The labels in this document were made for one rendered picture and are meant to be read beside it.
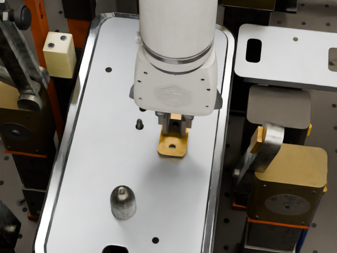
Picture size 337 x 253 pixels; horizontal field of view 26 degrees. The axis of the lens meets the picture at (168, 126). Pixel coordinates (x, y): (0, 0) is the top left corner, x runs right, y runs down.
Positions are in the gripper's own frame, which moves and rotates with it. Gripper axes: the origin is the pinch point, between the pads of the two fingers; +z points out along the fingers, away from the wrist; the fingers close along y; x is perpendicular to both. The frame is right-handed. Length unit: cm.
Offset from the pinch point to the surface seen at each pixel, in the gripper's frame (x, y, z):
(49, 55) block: 6.2, -18.3, -2.1
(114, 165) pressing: -6.5, -7.3, 3.2
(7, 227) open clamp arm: -17.9, -18.6, 1.7
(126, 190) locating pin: -12.3, -4.4, -1.5
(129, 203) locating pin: -13.5, -3.9, -0.5
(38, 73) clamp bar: 1.1, -18.3, -5.0
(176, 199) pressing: -10.4, 1.6, 3.1
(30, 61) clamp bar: 1.1, -18.9, -7.5
